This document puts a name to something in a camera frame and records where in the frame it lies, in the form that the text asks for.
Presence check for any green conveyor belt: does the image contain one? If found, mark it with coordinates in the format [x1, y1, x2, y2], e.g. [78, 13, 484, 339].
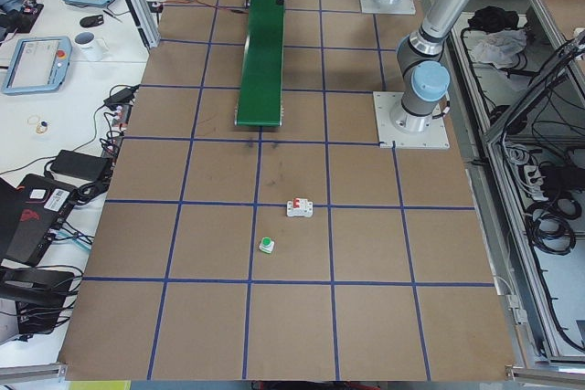
[235, 0, 284, 127]

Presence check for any black computer mouse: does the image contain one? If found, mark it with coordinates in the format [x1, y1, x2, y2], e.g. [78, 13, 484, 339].
[80, 15, 104, 28]

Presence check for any white mug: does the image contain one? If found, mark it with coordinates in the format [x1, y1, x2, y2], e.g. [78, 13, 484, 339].
[74, 31, 109, 61]

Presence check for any white crumpled cloth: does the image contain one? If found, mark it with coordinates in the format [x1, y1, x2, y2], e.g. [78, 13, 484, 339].
[470, 29, 527, 69]

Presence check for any white red circuit breaker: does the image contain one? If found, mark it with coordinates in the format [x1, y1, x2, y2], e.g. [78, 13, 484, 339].
[286, 197, 314, 217]

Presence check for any near teach pendant tablet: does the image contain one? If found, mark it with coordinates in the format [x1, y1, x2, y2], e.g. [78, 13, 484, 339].
[1, 37, 72, 95]

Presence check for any green push button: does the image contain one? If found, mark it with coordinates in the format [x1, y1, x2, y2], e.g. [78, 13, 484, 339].
[259, 237, 275, 254]

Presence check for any black power adapter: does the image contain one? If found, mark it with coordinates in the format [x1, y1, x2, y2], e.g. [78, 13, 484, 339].
[50, 150, 112, 181]

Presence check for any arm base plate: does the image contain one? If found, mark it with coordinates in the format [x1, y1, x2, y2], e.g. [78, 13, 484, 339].
[373, 91, 450, 150]
[360, 0, 416, 16]

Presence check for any red black wire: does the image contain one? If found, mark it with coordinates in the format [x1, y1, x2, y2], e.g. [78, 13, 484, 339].
[162, 0, 250, 15]

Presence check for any black cable coil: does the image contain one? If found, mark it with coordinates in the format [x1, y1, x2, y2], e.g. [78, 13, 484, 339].
[529, 206, 577, 256]

